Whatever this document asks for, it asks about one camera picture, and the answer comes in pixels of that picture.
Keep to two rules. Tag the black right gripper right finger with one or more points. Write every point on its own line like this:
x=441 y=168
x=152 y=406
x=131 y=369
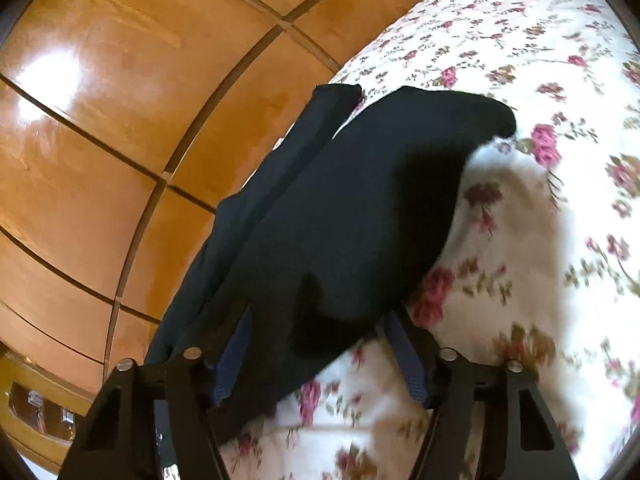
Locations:
x=498 y=406

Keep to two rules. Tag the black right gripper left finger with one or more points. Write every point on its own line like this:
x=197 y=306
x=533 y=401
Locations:
x=117 y=439

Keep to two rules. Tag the black pants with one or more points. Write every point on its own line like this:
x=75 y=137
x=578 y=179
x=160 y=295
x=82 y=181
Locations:
x=337 y=226

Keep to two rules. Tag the wooden shelf unit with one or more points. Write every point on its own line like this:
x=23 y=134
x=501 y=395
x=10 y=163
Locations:
x=39 y=415

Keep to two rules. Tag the white floral bedspread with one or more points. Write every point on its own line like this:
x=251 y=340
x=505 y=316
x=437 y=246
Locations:
x=542 y=263

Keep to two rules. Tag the wooden wardrobe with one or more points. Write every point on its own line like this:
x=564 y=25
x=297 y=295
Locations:
x=123 y=124

